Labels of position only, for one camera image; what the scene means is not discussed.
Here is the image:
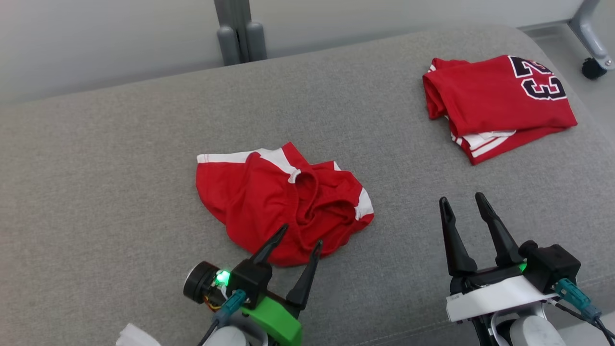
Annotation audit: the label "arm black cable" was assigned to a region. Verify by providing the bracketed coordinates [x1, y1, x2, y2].
[196, 288, 247, 346]
[548, 277, 615, 343]

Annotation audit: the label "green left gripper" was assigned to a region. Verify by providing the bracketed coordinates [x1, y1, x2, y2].
[242, 223, 324, 346]

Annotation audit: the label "red shorts white trim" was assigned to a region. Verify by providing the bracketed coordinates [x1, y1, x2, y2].
[195, 142, 375, 268]

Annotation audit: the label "grey metal post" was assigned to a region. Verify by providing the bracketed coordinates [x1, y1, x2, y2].
[214, 0, 268, 66]

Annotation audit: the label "grey fabric sofa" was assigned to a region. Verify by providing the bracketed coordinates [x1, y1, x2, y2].
[0, 24, 615, 346]

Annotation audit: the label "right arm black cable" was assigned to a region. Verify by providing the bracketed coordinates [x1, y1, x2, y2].
[548, 277, 615, 343]

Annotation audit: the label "grey metal stand leg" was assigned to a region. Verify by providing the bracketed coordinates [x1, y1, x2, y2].
[568, 0, 615, 69]

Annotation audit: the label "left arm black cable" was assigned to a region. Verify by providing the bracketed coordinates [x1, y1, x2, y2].
[196, 288, 247, 346]

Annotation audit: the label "red basketball jersey white sleeves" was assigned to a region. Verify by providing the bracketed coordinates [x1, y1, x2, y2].
[422, 55, 578, 166]

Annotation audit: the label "black caster wheel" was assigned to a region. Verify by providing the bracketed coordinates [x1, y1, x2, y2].
[581, 57, 609, 81]

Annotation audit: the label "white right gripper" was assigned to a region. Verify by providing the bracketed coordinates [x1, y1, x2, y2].
[439, 192, 559, 323]

